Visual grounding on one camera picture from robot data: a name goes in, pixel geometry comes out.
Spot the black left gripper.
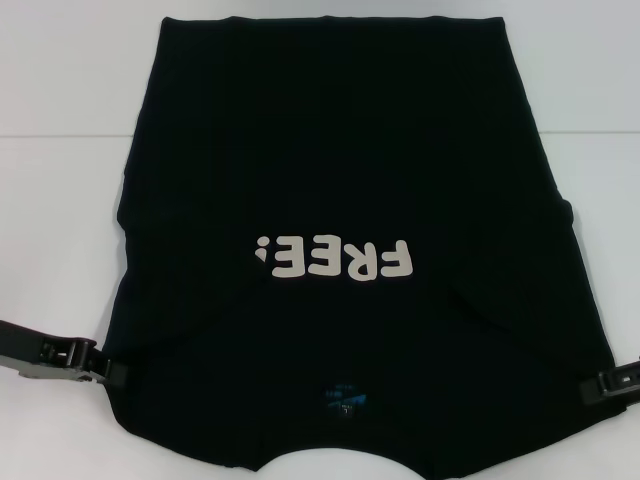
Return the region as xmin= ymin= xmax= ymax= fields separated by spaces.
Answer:
xmin=0 ymin=318 xmax=130 ymax=390

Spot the black T-shirt with FREE print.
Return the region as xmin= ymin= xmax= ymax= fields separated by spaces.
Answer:
xmin=102 ymin=14 xmax=634 ymax=480

